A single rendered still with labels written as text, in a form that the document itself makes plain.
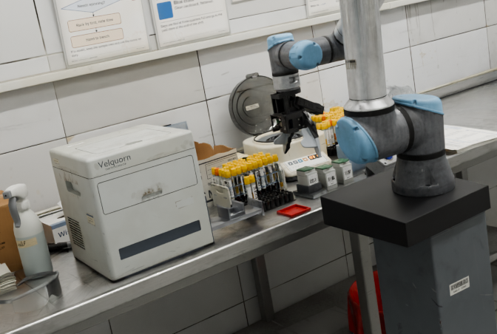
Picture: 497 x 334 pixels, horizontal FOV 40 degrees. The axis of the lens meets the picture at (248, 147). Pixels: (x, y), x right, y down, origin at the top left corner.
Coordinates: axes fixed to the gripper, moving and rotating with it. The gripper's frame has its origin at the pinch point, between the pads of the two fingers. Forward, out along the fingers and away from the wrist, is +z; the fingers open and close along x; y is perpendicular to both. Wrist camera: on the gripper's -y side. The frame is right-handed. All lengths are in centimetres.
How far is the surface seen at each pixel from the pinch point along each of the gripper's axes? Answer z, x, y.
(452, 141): 10, 9, -57
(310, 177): 6.1, 2.4, 1.1
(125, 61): -33, -54, 23
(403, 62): -8, -49, -105
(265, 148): 1.1, -23.5, -4.7
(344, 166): 6.6, 3.1, -12.2
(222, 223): 7.9, 4.8, 34.8
